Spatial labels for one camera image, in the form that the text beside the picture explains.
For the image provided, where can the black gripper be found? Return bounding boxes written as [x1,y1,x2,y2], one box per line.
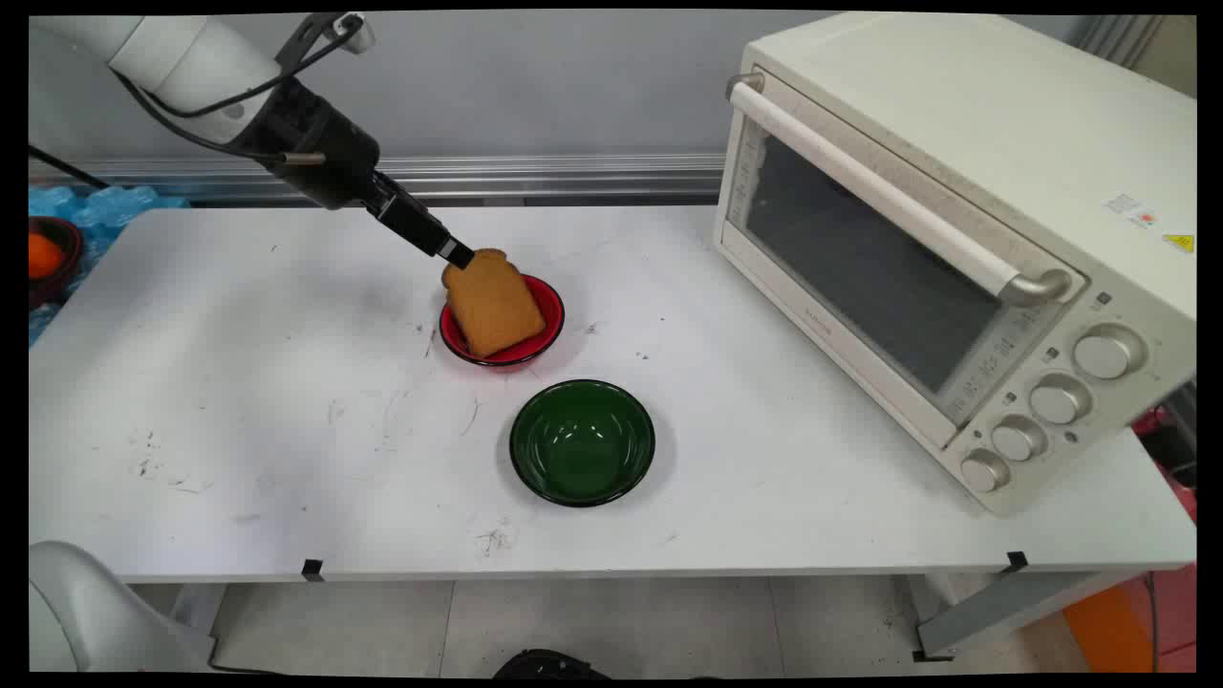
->
[234,80,476,270]

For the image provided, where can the oven glass door with handle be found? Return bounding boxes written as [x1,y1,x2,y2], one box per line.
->
[712,72,1090,450]

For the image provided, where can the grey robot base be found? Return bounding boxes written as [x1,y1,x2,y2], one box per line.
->
[29,541,217,674]

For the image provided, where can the brown toast bread slice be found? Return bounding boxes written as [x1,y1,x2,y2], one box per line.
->
[441,248,547,359]

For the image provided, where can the red enamel bowl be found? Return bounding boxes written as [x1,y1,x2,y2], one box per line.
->
[439,274,566,371]

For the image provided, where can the green enamel bowl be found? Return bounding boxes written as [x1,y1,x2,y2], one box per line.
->
[508,379,656,508]

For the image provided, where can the orange fruit in bowl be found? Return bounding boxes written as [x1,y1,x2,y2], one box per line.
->
[29,216,85,309]

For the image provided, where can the black round floor object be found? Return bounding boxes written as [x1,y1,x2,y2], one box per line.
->
[492,649,612,680]

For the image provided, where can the cream toaster oven body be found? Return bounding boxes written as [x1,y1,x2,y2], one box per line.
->
[712,11,1197,517]

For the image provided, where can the smallest silver oven knob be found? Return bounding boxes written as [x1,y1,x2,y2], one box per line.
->
[959,448,1012,494]

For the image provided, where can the largest silver oven knob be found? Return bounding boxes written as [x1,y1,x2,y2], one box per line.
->
[1072,323,1148,381]

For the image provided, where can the grey table leg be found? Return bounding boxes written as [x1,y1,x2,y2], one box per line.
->
[912,571,1148,663]

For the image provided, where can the white oven label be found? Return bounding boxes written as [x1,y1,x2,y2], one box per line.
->
[1104,193,1161,231]

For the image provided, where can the grey pleated curtain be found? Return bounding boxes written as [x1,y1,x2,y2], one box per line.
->
[1075,14,1169,70]

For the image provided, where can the red plastic item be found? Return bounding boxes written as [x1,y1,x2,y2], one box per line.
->
[1132,406,1197,523]

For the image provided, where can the orange plastic box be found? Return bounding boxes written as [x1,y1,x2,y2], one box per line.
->
[1062,564,1197,674]

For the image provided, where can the aluminium rail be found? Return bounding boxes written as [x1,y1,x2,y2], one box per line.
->
[29,153,727,207]

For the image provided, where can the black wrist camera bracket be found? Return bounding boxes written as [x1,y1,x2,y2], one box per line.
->
[275,11,376,70]

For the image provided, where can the thin black background cable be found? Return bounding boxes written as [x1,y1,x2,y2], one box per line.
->
[29,143,110,190]

